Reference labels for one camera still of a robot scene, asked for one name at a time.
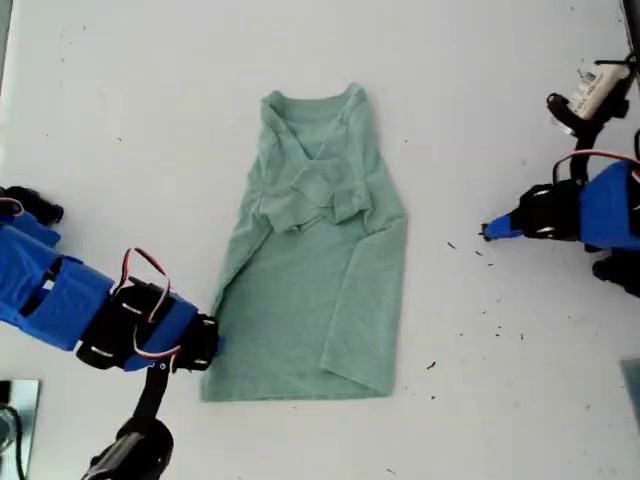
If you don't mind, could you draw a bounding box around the green t-shirt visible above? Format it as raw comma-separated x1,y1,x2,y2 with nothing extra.
199,82,413,404

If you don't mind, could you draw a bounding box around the black camera stalk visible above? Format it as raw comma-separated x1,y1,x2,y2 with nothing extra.
568,122,610,187
131,361,175,432

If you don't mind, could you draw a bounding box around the black camera box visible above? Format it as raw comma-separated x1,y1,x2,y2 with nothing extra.
87,417,176,480
545,57,633,137

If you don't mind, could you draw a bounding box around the black camera cable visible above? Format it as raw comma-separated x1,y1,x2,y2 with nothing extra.
593,54,640,70

